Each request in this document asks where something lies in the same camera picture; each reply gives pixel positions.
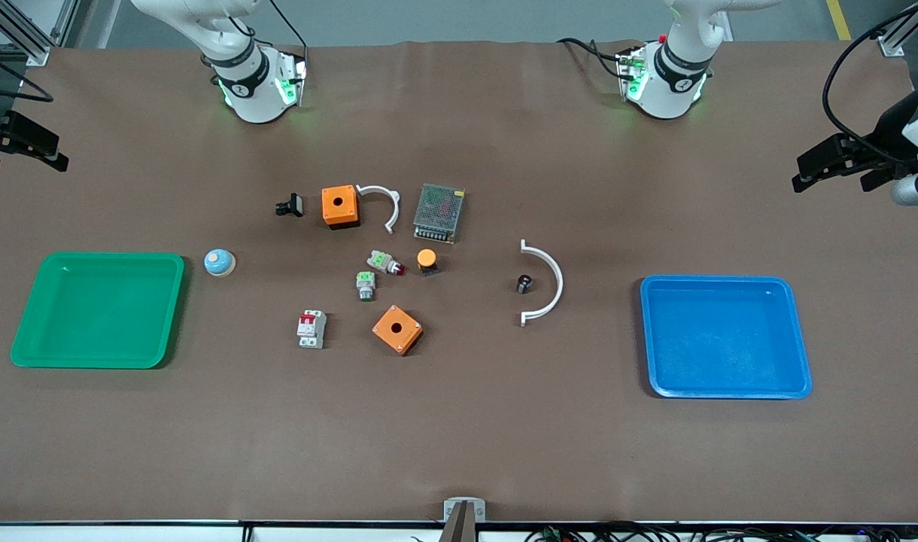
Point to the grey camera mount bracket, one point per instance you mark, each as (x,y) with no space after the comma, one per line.
(464,512)

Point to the blue white dome button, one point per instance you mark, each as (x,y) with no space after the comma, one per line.
(218,263)

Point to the orange round buzzer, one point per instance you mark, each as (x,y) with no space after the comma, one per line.
(427,258)

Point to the blue plastic tray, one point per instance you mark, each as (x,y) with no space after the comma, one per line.
(722,339)

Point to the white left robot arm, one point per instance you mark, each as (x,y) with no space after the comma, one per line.
(670,75)

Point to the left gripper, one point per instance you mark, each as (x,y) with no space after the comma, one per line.
(886,129)

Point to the green-headed push button switch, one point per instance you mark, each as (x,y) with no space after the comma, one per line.
(366,282)

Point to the aluminium frame profile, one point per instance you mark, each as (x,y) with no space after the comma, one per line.
(34,41)
(899,38)

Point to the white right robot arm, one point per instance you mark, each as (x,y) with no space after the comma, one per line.
(252,83)

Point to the small white curved clamp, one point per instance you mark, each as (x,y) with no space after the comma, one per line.
(395,209)

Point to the white red circuit breaker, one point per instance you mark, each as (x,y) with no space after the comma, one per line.
(312,335)

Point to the orange button box black base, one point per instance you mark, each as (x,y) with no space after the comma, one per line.
(410,333)
(331,214)

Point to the brown table mat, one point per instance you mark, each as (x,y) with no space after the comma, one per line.
(459,436)

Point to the large white curved clamp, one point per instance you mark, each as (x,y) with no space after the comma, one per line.
(560,286)

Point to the green plastic tray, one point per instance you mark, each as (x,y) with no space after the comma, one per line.
(98,312)

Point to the small black switch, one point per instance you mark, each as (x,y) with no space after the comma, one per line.
(292,205)

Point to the metal mesh power supply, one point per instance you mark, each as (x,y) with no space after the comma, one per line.
(438,213)

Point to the red-headed pilot lamp switch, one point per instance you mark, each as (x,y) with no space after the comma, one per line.
(382,261)

